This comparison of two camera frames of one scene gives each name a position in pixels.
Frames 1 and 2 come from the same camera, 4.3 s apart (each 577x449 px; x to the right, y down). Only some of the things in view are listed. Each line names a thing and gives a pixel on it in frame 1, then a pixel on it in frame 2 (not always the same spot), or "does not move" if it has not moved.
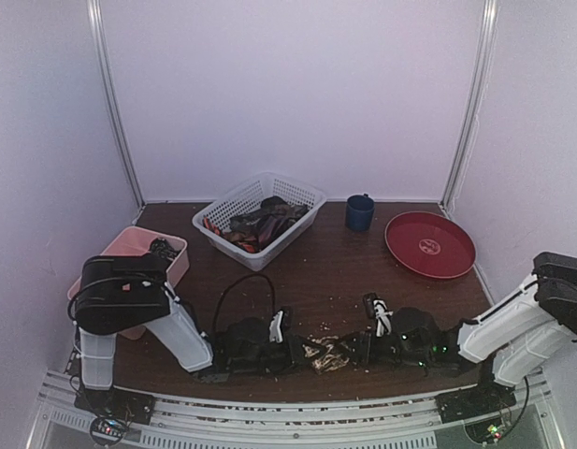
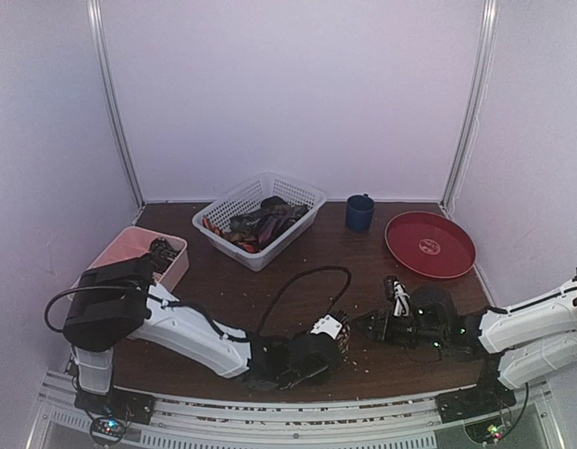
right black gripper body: (364, 342) → (386, 328)
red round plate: (430, 244) does not move
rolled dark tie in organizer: (161, 247) does not move
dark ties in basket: (254, 229) does not move
